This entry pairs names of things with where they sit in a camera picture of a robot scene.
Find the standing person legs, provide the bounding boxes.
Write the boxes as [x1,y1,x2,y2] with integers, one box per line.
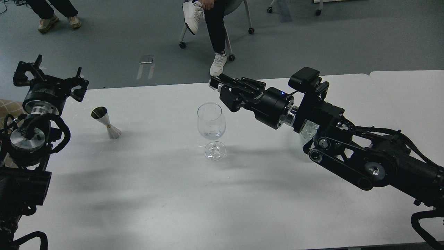
[27,0,82,34]

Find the beige checkered cushion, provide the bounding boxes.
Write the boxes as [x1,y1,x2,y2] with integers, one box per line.
[0,99,26,129]

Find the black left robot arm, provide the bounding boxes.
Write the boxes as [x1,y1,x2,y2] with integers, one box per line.
[0,55,89,250]

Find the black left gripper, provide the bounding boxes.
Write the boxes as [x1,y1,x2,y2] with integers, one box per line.
[13,55,90,116]

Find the clear wine glass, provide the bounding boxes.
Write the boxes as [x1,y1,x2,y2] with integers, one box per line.
[197,102,227,161]

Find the steel cocktail jigger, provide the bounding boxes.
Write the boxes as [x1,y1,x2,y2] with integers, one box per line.
[91,106,121,140]

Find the green bowl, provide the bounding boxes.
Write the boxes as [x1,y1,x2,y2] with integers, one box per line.
[299,120,321,144]

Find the black floor cables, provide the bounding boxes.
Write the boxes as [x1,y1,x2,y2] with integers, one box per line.
[0,0,32,14]

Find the seated person in black trousers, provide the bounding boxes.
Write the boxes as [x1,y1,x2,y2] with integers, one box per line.
[182,0,228,77]

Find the clear ice cubes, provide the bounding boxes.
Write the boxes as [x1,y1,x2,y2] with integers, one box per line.
[302,120,320,139]

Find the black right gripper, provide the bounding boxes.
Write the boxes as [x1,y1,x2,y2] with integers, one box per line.
[209,73,294,130]

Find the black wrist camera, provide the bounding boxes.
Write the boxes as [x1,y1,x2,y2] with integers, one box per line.
[288,67,330,94]

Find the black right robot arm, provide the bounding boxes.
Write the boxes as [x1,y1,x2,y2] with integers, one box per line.
[209,67,444,250]

